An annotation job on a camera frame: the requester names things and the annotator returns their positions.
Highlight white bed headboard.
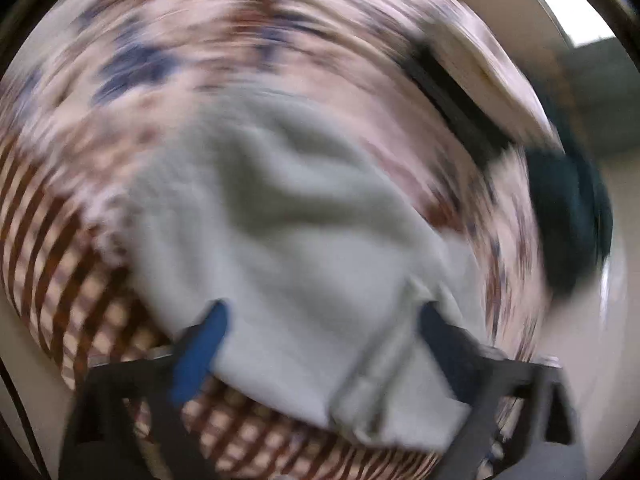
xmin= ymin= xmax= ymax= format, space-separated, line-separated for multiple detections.
xmin=540 ymin=240 xmax=631 ymax=361

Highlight window with white frame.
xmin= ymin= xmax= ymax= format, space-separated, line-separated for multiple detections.
xmin=510 ymin=0 xmax=616 ymax=48

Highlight floral bed blanket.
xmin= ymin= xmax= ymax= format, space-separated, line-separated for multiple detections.
xmin=0 ymin=0 xmax=556 ymax=356

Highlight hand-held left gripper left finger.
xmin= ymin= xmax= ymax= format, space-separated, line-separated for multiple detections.
xmin=60 ymin=299 xmax=232 ymax=480

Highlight dark teal duvet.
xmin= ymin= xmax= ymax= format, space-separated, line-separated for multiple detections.
xmin=525 ymin=90 xmax=613 ymax=296

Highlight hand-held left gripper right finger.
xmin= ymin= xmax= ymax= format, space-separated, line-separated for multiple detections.
xmin=418 ymin=304 xmax=590 ymax=480

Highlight light green fleece pants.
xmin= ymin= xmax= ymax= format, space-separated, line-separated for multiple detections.
xmin=120 ymin=90 xmax=493 ymax=453

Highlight grey-green striped curtain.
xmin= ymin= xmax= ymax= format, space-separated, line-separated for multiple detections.
xmin=560 ymin=35 xmax=640 ymax=161

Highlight white folded garment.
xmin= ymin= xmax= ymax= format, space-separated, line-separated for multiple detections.
xmin=430 ymin=10 xmax=556 ymax=136

